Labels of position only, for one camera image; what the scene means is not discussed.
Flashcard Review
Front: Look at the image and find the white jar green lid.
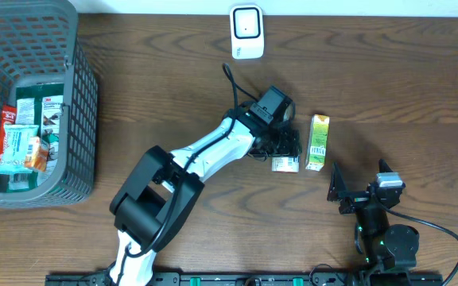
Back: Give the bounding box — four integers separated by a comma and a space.
272, 157, 299, 173

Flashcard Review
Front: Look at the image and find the green yellow juice carton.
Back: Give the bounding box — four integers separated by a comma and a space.
305, 114, 330, 172

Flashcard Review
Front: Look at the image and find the small orange box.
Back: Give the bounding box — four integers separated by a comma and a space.
24, 137, 49, 172

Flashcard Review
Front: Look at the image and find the mint green wipes pack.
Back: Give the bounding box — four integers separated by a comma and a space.
0, 124, 39, 176

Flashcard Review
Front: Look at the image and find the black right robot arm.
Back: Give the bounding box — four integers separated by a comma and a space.
327, 159, 419, 286

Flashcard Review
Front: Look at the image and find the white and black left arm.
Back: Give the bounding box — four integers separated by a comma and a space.
109, 108, 301, 285

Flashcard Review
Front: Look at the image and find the white barcode scanner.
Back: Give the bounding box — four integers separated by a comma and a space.
229, 5, 265, 60

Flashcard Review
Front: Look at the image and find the green 3M package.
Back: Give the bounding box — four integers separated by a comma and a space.
7, 83, 64, 192

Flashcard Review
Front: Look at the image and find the red sachet packet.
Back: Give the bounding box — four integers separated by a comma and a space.
0, 104, 18, 166

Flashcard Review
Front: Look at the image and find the dark grey plastic mesh basket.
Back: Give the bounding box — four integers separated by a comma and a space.
0, 1, 99, 209

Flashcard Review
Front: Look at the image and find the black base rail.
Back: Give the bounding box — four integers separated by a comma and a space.
45, 272, 443, 286

